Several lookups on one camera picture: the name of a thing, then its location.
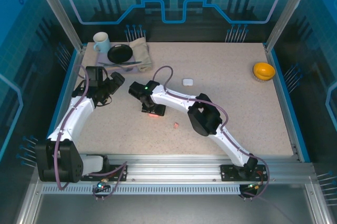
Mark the dark metal fork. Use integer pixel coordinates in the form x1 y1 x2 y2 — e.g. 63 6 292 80
115 63 135 72

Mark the wooden stick utensil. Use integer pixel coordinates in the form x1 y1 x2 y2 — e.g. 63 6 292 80
105 63 138 71

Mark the dark table knife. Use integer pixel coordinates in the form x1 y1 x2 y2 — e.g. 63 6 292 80
97 61 143 66

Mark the lavender serving tray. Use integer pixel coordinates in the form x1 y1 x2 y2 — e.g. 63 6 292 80
94 48 144 73

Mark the beige folded cloth napkin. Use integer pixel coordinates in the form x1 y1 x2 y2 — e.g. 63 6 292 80
128 36 154 73

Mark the black round plate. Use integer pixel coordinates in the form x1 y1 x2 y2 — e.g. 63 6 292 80
107 44 134 64

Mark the light blue mug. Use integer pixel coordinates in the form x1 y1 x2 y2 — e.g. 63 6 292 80
93 31 111 53

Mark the small LED connector board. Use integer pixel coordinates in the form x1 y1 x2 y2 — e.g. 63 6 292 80
246 182 262 192
96 178 111 191

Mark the yellow orange bowl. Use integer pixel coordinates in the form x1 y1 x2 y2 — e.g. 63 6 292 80
252 62 276 80

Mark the aluminium frame post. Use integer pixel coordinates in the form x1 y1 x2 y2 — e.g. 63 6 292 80
29 0 87 53
264 0 316 53

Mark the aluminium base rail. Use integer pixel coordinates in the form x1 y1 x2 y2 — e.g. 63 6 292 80
34 154 315 186

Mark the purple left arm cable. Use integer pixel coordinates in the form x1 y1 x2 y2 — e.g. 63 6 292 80
54 63 128 201

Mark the slotted grey cable duct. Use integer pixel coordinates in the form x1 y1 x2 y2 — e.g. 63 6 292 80
41 184 242 195

